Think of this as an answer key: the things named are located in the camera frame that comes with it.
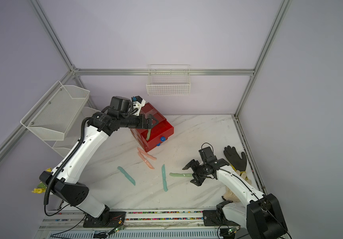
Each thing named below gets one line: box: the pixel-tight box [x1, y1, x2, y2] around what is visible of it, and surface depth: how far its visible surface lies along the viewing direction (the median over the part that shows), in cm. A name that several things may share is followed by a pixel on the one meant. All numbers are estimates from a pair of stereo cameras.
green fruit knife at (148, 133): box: [145, 128, 152, 141], surface depth 90 cm
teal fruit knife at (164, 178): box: [161, 163, 169, 192], surface depth 90 cm
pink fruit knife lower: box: [137, 151, 155, 170], surface depth 97 cm
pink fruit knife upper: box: [137, 146, 157, 161], surface depth 100 cm
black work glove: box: [223, 145, 247, 172], surface depth 97 cm
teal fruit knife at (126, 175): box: [117, 166, 136, 186], surface depth 90 cm
